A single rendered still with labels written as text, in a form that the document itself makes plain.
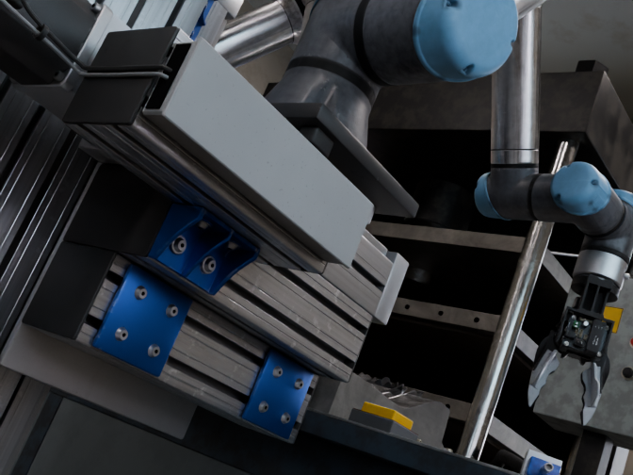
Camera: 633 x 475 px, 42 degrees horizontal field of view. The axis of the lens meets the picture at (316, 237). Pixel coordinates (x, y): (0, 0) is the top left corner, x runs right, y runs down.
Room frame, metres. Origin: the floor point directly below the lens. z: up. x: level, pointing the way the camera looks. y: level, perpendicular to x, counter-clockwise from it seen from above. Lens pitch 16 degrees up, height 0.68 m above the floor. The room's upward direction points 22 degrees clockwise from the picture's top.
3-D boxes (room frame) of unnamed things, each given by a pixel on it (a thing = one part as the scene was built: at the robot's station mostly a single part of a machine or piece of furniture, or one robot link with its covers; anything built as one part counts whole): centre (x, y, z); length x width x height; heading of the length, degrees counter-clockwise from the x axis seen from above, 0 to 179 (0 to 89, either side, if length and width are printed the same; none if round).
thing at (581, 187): (1.13, -0.34, 1.22); 0.11 x 0.11 x 0.08; 43
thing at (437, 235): (2.75, -0.41, 1.52); 1.10 x 0.70 x 0.05; 47
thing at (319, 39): (0.92, 0.05, 1.20); 0.13 x 0.12 x 0.14; 43
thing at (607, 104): (2.70, -0.37, 1.75); 1.30 x 0.84 x 0.61; 47
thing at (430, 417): (1.65, -0.20, 0.87); 0.50 x 0.26 x 0.14; 137
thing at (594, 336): (1.18, -0.43, 1.06); 0.09 x 0.08 x 0.12; 165
